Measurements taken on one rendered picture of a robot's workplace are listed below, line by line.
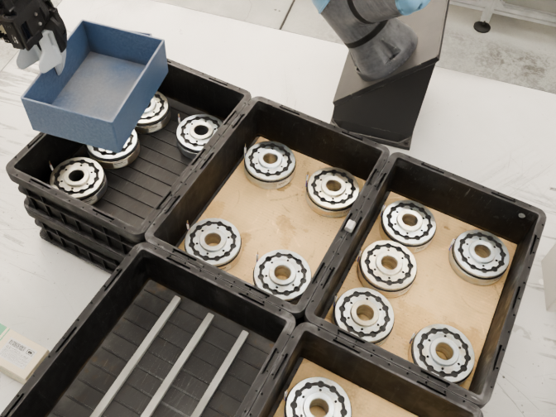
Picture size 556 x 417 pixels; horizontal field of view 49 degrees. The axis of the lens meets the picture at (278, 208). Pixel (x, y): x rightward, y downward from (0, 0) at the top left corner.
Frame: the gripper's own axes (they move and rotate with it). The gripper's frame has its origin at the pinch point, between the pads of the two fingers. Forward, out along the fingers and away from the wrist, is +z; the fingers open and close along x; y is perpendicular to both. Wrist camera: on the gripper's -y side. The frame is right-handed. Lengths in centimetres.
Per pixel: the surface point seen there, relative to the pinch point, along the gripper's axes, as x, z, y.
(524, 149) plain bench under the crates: 81, 52, -52
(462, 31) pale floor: 58, 121, -191
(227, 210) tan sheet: 24.7, 32.0, -1.3
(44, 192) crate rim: -3.0, 19.1, 12.3
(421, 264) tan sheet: 62, 37, -2
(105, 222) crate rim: 10.0, 20.5, 14.4
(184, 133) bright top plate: 10.5, 27.4, -14.4
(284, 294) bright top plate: 41, 31, 14
